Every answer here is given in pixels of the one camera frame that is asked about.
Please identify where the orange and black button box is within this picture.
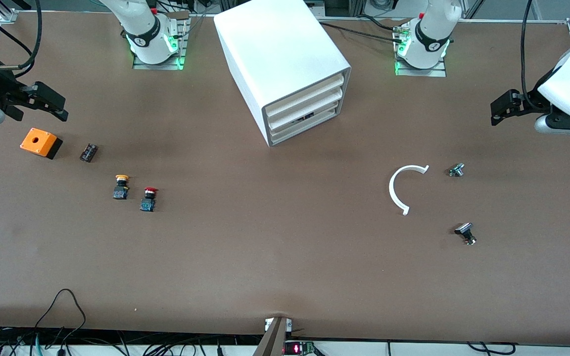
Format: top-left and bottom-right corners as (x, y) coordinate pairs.
(20, 128), (63, 160)

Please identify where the white curved plastic arc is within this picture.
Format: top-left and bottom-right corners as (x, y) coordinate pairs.
(389, 164), (430, 216)

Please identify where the small board with red display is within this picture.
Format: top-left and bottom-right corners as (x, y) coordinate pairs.
(284, 340), (317, 356)

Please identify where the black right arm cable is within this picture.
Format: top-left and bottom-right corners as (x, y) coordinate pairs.
(0, 0), (43, 72)

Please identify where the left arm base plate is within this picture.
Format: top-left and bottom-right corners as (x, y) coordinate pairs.
(394, 27), (448, 78)

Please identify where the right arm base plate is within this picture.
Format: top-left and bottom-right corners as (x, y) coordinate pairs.
(132, 17), (188, 70)

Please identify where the yellow push button switch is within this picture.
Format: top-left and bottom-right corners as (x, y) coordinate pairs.
(113, 174), (130, 200)

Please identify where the red push button switch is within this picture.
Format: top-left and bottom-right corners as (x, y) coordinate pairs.
(140, 187), (159, 213)

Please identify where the black cable on table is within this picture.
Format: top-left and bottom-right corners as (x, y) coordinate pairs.
(317, 20), (407, 43)

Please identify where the thin black looped cable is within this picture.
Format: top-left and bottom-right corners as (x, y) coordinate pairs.
(34, 289), (87, 342)

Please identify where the black cable below table edge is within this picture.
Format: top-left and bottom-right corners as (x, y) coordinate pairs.
(466, 341), (518, 356)

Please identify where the black cable bundle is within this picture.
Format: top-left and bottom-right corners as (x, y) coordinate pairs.
(0, 324), (266, 356)

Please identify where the white post bracket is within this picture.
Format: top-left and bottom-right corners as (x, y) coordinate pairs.
(264, 317), (293, 333)

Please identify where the grey camera support post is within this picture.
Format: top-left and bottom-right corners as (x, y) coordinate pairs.
(252, 316), (288, 356)

